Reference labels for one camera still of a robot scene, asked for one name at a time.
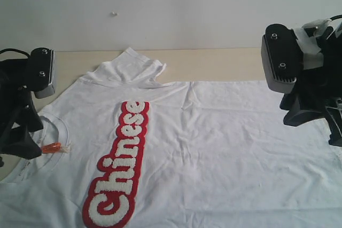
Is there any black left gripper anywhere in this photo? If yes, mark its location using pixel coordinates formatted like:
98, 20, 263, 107
1, 59, 43, 160

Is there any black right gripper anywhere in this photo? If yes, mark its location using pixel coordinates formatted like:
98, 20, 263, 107
279, 22, 341, 147

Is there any white t-shirt red lettering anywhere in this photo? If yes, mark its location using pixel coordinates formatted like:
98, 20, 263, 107
1, 49, 341, 227

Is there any orange neck label tag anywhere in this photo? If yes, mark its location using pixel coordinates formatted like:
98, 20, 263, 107
41, 142, 70, 154

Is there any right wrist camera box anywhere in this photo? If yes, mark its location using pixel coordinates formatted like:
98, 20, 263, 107
261, 23, 303, 94

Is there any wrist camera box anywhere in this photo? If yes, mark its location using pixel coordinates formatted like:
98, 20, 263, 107
261, 23, 303, 94
25, 48, 57, 99

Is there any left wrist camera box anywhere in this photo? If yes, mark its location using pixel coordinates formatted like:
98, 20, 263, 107
25, 48, 57, 99

